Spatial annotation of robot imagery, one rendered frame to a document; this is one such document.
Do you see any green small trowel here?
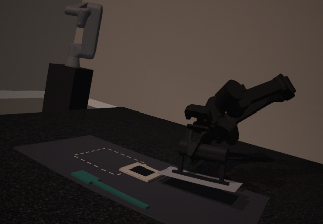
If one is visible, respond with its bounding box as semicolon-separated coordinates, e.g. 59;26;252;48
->
71;170;150;210

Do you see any tan square tile with black center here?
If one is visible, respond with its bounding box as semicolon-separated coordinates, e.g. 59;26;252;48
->
119;162;163;182

